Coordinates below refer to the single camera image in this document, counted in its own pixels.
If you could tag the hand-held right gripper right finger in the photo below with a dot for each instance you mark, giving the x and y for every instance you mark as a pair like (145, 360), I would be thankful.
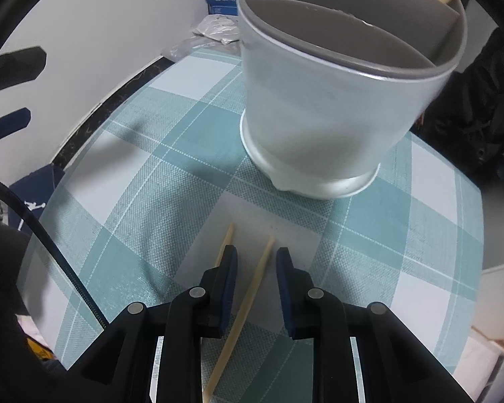
(283, 285)

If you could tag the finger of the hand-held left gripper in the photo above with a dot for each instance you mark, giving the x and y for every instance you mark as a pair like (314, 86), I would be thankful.
(21, 65)
(8, 125)

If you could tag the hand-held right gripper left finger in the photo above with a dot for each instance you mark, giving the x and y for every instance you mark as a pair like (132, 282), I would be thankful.
(231, 268)

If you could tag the white utensil holder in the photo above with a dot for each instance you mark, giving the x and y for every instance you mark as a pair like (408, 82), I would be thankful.
(319, 113)

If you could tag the navy printed bag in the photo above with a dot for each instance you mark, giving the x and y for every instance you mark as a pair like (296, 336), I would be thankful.
(42, 184)

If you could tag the dark marble table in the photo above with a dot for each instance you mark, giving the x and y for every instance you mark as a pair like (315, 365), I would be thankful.
(109, 105)

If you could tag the teal checked tablecloth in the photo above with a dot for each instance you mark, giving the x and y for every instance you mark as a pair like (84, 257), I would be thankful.
(151, 201)

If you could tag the clear plastic bag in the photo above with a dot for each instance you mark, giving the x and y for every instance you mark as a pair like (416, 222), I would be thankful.
(214, 27)

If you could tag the blue cardboard box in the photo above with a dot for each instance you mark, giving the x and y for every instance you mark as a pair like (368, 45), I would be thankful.
(218, 4)

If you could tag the white cabinet with wooden trim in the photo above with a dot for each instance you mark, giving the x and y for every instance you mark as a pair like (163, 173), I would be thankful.
(500, 294)

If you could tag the black hanging jacket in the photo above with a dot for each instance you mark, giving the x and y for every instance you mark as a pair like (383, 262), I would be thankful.
(479, 113)

